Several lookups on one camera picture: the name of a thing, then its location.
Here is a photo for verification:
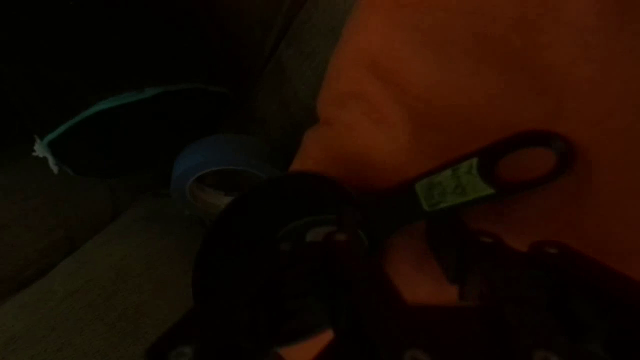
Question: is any orange cushion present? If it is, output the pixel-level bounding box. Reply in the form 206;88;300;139
278;0;640;360

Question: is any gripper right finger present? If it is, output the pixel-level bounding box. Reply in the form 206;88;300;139
425;216;640;360

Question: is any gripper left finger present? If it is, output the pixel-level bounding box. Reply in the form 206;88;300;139
146;207;401;360

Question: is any blue tape roll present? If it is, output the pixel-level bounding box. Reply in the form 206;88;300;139
170;134;282;221

